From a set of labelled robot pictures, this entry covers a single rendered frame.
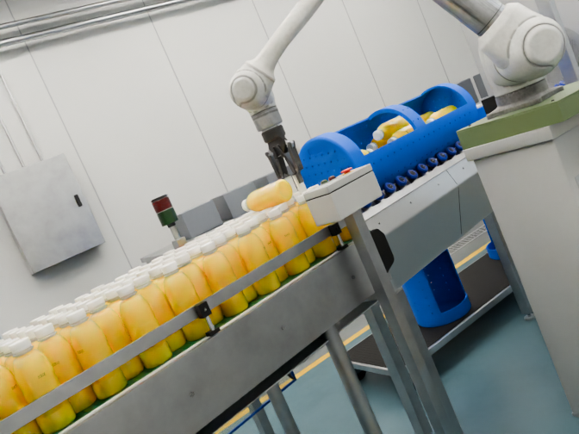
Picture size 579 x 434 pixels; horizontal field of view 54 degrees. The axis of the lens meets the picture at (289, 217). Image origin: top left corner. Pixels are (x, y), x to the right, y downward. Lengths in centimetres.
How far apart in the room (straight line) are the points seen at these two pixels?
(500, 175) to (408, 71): 539
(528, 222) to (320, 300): 73
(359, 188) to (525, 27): 59
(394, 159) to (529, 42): 66
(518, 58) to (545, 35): 8
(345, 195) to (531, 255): 71
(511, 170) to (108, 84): 418
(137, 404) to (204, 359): 18
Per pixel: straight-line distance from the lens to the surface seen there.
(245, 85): 162
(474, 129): 190
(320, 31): 662
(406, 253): 206
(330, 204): 151
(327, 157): 195
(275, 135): 181
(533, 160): 183
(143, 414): 129
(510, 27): 168
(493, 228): 289
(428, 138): 226
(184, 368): 133
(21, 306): 506
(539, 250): 195
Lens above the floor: 122
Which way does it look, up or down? 6 degrees down
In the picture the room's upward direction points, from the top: 24 degrees counter-clockwise
